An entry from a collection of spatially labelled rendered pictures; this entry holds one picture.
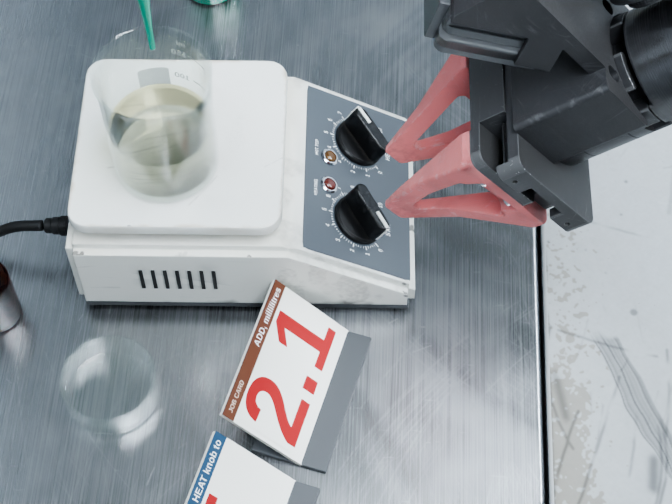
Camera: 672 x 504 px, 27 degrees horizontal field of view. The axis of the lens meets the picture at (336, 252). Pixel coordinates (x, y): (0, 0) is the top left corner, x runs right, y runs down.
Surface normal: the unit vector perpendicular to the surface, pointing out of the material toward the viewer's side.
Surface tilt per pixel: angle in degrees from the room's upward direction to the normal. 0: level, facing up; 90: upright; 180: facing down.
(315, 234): 30
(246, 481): 40
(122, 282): 90
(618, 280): 0
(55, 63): 0
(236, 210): 0
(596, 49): 50
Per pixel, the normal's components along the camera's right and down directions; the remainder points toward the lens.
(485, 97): -0.65, -0.42
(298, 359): 0.62, -0.24
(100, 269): -0.01, 0.85
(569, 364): 0.00, -0.53
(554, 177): 0.76, -0.32
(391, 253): 0.50, -0.45
